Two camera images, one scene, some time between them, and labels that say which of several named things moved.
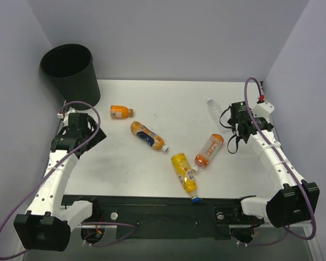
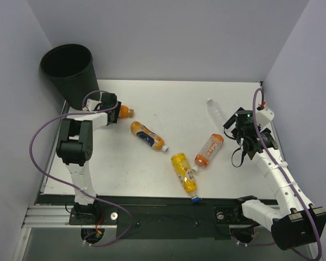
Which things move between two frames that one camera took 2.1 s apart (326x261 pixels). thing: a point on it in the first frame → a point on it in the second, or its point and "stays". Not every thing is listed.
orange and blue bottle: (146, 135) stays
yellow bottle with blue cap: (185, 175) stays
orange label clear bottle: (204, 157) stays
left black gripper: (92, 138) → (114, 113)
